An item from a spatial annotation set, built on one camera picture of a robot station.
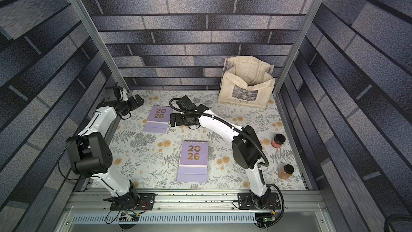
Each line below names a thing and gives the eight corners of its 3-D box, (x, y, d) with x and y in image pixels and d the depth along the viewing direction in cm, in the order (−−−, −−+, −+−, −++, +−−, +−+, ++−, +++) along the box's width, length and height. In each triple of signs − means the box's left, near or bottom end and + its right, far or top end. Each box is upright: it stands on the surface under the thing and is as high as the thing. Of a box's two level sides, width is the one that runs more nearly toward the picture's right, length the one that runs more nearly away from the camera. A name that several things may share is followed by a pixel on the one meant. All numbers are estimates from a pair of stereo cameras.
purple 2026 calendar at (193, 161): (178, 182, 81) (176, 180, 77) (182, 144, 95) (181, 140, 91) (208, 182, 81) (208, 180, 77) (208, 144, 95) (208, 140, 91)
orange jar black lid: (278, 179, 82) (286, 173, 74) (276, 171, 85) (283, 164, 76) (286, 179, 82) (295, 173, 74) (284, 171, 85) (292, 164, 76)
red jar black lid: (273, 150, 93) (278, 143, 86) (268, 141, 96) (273, 135, 89) (281, 147, 94) (287, 140, 87) (276, 139, 97) (282, 132, 90)
